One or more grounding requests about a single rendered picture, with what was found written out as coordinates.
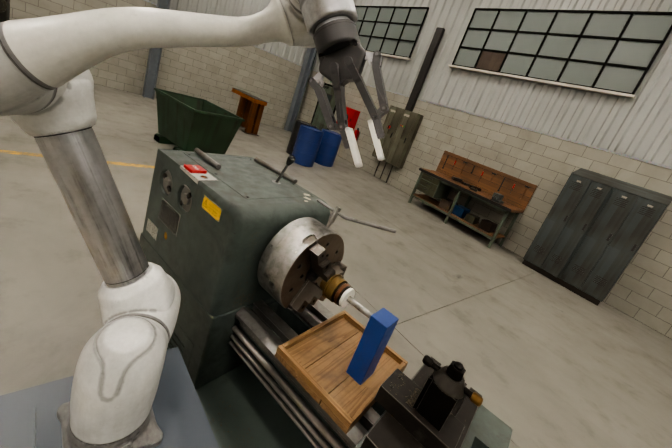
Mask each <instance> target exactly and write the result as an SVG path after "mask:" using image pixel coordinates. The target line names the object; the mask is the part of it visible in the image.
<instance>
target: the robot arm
mask: <svg viewBox="0 0 672 448"><path fill-rule="evenodd" d="M356 21H357V12H356V8H355V4H354V1H353V0H271V1H270V3H269V5H268V6H267V7H266V8H265V9H264V10H262V11H260V12H258V13H256V14H253V15H249V16H243V17H231V16H221V15H212V14H203V13H195V12H186V11H177V10H169V9H159V8H149V7H112V8H101V9H93V10H86V11H80V12H73V13H67V14H60V15H53V16H45V17H38V18H27V19H17V20H8V21H4V22H0V116H9V117H10V118H11V119H12V120H13V121H14V122H15V123H16V124H17V125H18V127H19V128H20V129H21V130H22V131H23V132H25V133H26V134H28V135H29V136H33V137H34V139H35V141H36V143H37V145H38V147H39V149H40V151H41V153H42V155H43V157H44V159H45V161H46V163H47V166H48V168H49V170H50V172H51V174H52V176H53V178H54V180H55V182H56V184H57V186H58V188H59V190H60V192H61V194H62V196H63V198H64V200H65V202H66V204H67V206H68V209H69V211H70V213H71V215H72V217H73V219H74V221H75V223H76V225H77V227H78V229H79V231H80V233H81V235H82V237H83V239H84V241H85V243H86V245H87V247H88V249H89V252H90V254H91V256H92V258H93V260H94V262H95V264H96V266H97V268H98V270H99V272H100V274H101V276H102V278H103V280H104V281H103V283H102V285H101V286H100V289H99V291H98V299H99V303H100V308H101V316H102V323H103V325H104V326H103V327H102V328H100V329H99V330H98V331H97V332H96V333H95V334H94V335H93V336H92V337H91V338H90V339H89V341H88V342H87V343H86V345H85V346H84V348H83V350H82V352H81V354H80V356H79V359H78V362H77V365H76V369H75V373H74V378H73V383H72V390H71V398H70V402H66V403H64V404H62V405H61V406H60V407H59V408H58V410H57V418H58V420H59V421H60V423H61V431H62V447H63V448H154V447H156V446H158V445H159V444H160V443H161V441H162V438H163V432H162V431H161V429H160V428H159V427H158V425H157V423H156V419H155V416H154V412H153V409H152V404H153V401H154V399H155V395H156V392H157V389H158V385H159V381H160V377H161V373H162V370H163V366H164V361H165V356H166V352H167V348H168V343H169V341H170V338H171V336H172V334H173V331H174V328H175V325H176V322H177V318H178V314H179V309H180V303H181V294H180V290H179V287H178V285H177V283H176V282H175V280H174V279H173V278H172V277H171V276H169V275H168V274H166V273H165V272H164V270H163V269H162V267H161V266H159V265H157V264H154V263H151V262H147V259H146V257H145V254H144V252H143V250H142V247H141V245H140V242H139V240H138V237H137V235H136V233H135V230H134V228H133V225H132V223H131V220H130V218H129V215H128V213H127V211H126V208H125V206H124V203H123V201H122V198H121V196H120V193H119V191H118V189H117V186H116V184H115V181H114V179H113V176H112V174H111V171H110V169H109V167H108V164H107V162H106V159H105V157H104V154H103V152H102V149H101V147H100V145H99V142H98V140H97V137H96V135H95V132H94V130H93V127H92V126H94V125H95V124H96V120H97V114H96V107H95V99H94V80H93V77H92V74H91V72H90V70H89V69H90V68H92V67H93V66H95V65H97V64H99V63H100V62H102V61H104V60H106V59H108V58H110V57H113V56H115V55H118V54H121V53H124V52H128V51H133V50H139V49H148V48H175V47H242V46H253V45H259V44H265V43H270V42H283V43H285V44H287V45H288V46H290V47H291V46H301V47H304V48H315V47H316V50H317V54H318V58H319V62H320V64H319V72H318V73H317V74H316V75H315V76H314V77H310V78H309V79H308V83H309V84H310V86H311V87H312V88H313V89H314V91H315V94H316V96H317V99H318V102H319V105H320V108H321V111H322V113H323V116H324V119H325V122H326V125H327V128H328V129H329V130H332V131H339V132H340V134H341V138H342V142H343V145H344V147H345V149H351V153H352V157H353V160H354V164H355V167H356V168H358V167H363V164H362V160H361V156H360V153H359V149H358V146H357V142H356V138H355V135H354V131H353V129H352V128H350V127H348V121H347V111H346V102H345V85H347V84H348V83H350V82H354V83H355V84H356V86H357V89H358V91H359V93H360V95H361V97H362V99H363V101H364V104H365V106H366V108H367V110H368V112H369V114H370V116H371V118H372V120H371V119H370V120H368V121H367V122H368V125H369V129H370V133H371V136H372V140H373V144H374V147H375V151H376V155H377V158H378V161H383V160H384V159H385V158H384V154H383V150H382V147H381V143H380V139H382V138H384V137H385V134H384V130H383V127H382V123H381V118H382V117H383V116H384V115H385V114H387V113H388V112H389V106H388V100H387V95H386V90H385V85H384V80H383V75H382V70H381V68H382V61H383V57H382V54H381V53H380V51H379V50H376V51H374V52H366V51H365V50H364V49H363V48H362V46H361V43H360V39H359V35H358V32H357V28H356V24H355V23H356ZM366 60H368V63H369V65H370V66H371V67H372V71H373V76H374V81H375V86H376V91H377V96H378V101H379V106H380V108H378V109H377V108H376V106H375V104H374V102H373V100H372V98H371V96H370V94H369V91H368V89H367V87H366V85H365V82H364V80H363V78H362V76H361V74H362V71H363V68H364V65H365V62H366ZM324 77H326V78H327V79H328V80H330V81H331V82H332V86H333V90H334V96H335V106H336V115H337V123H336V120H335V117H334V114H333V111H332V109H331V106H330V103H329V100H328V97H327V94H326V92H325V90H324V88H323V86H324V81H323V78H324Z"/></svg>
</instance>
